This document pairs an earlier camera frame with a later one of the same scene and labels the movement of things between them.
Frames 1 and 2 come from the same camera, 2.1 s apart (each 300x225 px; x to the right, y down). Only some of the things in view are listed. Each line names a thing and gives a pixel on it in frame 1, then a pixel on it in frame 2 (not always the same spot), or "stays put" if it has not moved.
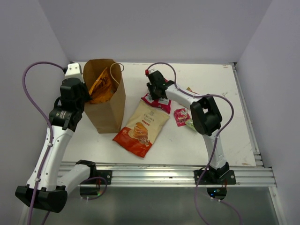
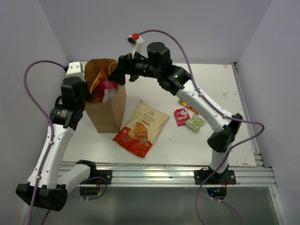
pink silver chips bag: (163, 104) to (108, 88)
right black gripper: (150, 87) to (125, 66)
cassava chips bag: (146, 123) stays put
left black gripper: (84, 86) stays put
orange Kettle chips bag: (103, 88) stays put
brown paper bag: (109, 116) stays put
